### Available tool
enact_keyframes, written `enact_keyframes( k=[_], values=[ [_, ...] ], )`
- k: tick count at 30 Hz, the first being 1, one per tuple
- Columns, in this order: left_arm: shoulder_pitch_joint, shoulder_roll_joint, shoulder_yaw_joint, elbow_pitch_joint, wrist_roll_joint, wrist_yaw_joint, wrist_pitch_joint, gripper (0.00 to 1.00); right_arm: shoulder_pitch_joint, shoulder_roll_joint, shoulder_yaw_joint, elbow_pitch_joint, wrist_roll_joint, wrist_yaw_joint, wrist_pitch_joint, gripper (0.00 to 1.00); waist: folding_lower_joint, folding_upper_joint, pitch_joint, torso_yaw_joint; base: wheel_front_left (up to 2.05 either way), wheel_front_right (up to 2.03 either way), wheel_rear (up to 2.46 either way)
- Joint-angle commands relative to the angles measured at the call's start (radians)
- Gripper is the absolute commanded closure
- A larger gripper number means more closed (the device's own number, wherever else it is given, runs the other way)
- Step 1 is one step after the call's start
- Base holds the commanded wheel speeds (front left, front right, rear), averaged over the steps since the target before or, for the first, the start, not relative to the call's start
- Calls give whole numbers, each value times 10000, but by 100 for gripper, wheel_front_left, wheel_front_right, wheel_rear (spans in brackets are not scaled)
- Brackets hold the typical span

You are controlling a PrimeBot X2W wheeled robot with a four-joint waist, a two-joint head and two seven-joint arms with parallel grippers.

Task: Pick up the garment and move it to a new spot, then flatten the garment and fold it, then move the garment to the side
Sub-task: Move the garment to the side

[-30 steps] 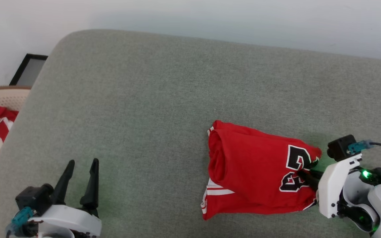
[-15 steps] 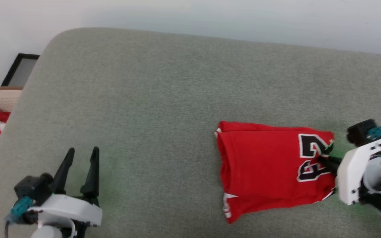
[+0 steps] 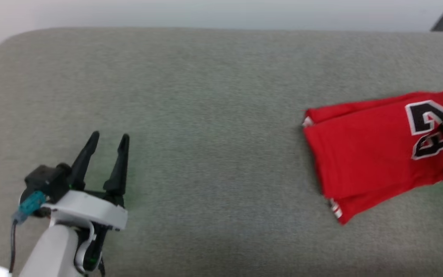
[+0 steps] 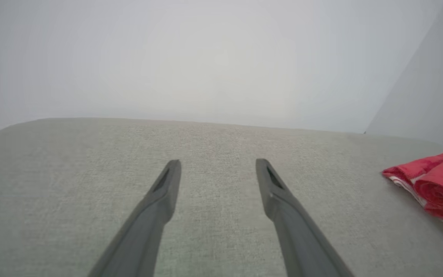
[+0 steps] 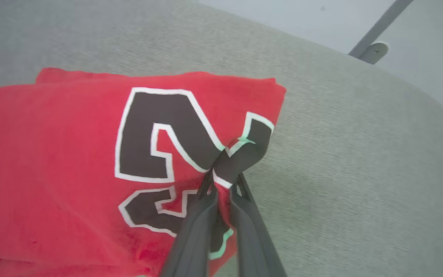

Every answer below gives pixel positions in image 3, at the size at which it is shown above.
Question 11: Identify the red Bulls basketball jersey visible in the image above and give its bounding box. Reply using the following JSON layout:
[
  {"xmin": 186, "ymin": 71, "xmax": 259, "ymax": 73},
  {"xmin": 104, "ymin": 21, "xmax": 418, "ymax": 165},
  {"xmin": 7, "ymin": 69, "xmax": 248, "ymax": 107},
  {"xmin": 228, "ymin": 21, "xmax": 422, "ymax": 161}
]
[{"xmin": 302, "ymin": 88, "xmax": 443, "ymax": 226}]

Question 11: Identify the thin black camera cable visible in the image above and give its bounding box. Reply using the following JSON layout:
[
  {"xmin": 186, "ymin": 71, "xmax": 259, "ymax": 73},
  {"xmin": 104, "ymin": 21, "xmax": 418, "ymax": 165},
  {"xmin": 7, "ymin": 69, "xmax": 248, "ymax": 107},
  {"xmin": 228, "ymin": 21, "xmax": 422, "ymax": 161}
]
[{"xmin": 9, "ymin": 219, "xmax": 21, "ymax": 274}]

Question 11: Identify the teal cable connector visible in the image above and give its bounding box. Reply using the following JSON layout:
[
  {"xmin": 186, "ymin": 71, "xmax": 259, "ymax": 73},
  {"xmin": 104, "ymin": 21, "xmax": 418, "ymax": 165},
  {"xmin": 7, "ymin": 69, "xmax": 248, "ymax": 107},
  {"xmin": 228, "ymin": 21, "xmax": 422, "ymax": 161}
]
[{"xmin": 17, "ymin": 191, "xmax": 48, "ymax": 224}]

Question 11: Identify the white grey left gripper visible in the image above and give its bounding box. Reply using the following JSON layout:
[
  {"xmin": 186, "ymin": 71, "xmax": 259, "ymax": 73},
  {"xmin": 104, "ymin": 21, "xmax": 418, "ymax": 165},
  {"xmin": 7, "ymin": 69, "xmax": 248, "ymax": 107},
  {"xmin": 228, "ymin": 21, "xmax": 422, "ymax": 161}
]
[{"xmin": 40, "ymin": 130, "xmax": 131, "ymax": 276}]

